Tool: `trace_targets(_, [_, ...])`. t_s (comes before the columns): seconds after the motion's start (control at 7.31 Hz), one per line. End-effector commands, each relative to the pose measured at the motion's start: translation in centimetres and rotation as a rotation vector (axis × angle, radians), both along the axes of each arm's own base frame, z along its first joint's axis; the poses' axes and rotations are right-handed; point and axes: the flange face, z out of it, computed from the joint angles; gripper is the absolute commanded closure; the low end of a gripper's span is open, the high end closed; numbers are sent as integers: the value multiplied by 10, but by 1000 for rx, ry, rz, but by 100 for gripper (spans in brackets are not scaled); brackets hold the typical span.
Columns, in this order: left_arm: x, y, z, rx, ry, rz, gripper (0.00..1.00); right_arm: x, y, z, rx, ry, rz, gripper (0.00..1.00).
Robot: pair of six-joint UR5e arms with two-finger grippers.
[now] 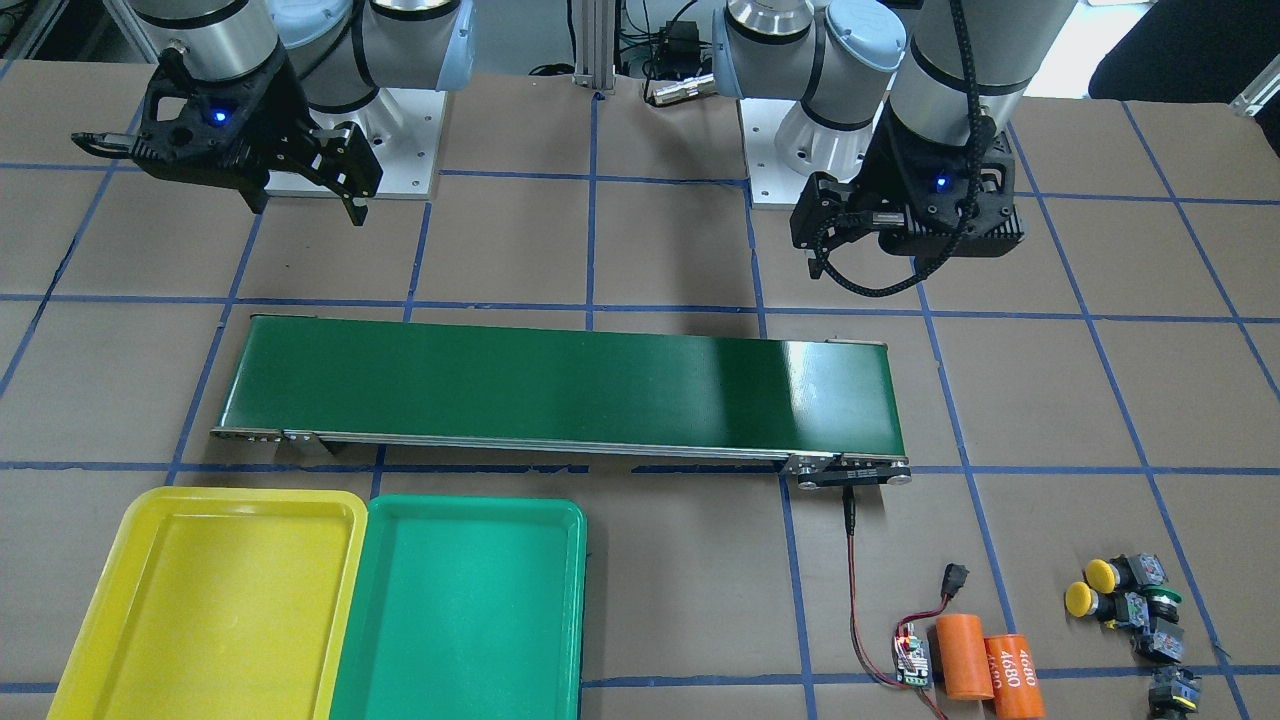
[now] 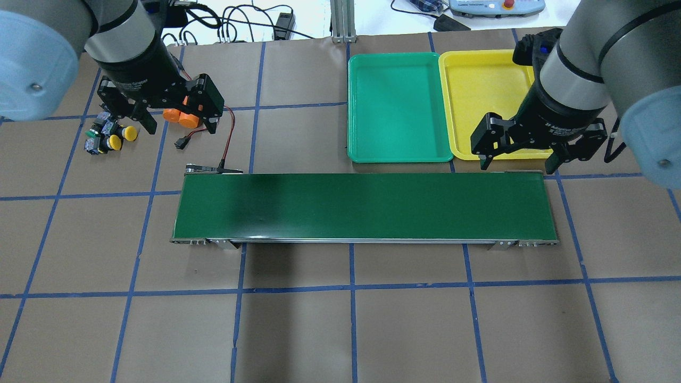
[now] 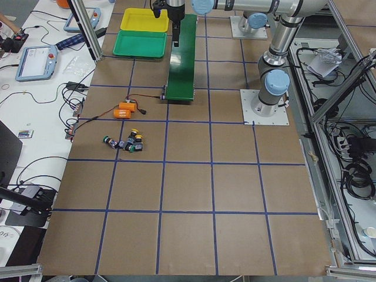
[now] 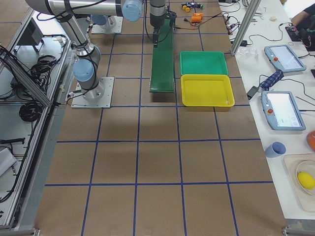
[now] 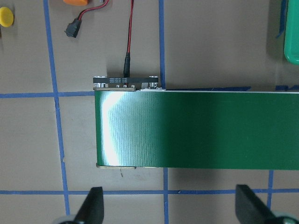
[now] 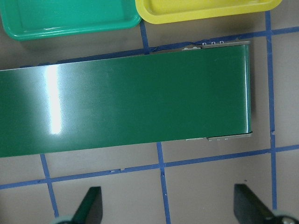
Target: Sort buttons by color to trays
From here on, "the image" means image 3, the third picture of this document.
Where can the clear plastic bag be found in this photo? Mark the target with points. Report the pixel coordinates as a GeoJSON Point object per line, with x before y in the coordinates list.
{"type": "Point", "coordinates": [77, 66]}

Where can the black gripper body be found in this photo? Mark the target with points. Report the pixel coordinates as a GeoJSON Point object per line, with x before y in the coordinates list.
{"type": "Point", "coordinates": [175, 15]}

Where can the small colourful remote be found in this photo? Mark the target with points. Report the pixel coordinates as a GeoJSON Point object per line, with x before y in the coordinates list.
{"type": "Point", "coordinates": [25, 134]}

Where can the plain orange cylinder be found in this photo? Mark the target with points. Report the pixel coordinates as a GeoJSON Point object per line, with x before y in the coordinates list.
{"type": "Point", "coordinates": [128, 106]}

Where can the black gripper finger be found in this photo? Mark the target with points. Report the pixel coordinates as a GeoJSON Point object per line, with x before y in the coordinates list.
{"type": "Point", "coordinates": [175, 34]}

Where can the black power adapter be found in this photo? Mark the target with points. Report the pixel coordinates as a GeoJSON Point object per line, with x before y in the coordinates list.
{"type": "Point", "coordinates": [100, 32]}

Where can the yellow plastic tray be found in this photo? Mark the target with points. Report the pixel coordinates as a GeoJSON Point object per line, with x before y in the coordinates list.
{"type": "Point", "coordinates": [142, 19]}

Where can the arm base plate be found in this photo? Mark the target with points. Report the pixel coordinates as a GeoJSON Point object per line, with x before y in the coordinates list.
{"type": "Point", "coordinates": [256, 113]}
{"type": "Point", "coordinates": [242, 30]}

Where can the green conveyor belt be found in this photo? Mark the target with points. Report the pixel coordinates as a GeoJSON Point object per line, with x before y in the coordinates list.
{"type": "Point", "coordinates": [180, 83]}

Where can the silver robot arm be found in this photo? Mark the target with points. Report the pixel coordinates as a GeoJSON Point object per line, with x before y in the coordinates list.
{"type": "Point", "coordinates": [274, 81]}
{"type": "Point", "coordinates": [256, 20]}

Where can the yellow push button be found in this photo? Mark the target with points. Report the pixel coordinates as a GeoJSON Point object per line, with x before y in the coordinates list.
{"type": "Point", "coordinates": [138, 139]}
{"type": "Point", "coordinates": [132, 135]}

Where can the crumpled white paper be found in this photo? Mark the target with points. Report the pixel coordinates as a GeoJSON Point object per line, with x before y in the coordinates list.
{"type": "Point", "coordinates": [325, 61]}

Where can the orange cylinder with 4680 print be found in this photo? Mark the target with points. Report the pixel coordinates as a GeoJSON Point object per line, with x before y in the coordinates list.
{"type": "Point", "coordinates": [122, 114]}

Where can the green plastic tray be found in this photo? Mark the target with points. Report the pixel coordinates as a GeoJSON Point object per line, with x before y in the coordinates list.
{"type": "Point", "coordinates": [140, 44]}

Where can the aluminium frame post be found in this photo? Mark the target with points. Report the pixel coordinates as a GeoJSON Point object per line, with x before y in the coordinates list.
{"type": "Point", "coordinates": [80, 14]}

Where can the near blue teach pendant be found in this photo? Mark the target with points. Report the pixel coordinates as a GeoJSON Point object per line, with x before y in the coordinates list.
{"type": "Point", "coordinates": [37, 63]}

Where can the green push button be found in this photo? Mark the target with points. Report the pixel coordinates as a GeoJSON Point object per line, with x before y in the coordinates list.
{"type": "Point", "coordinates": [135, 147]}
{"type": "Point", "coordinates": [110, 142]}

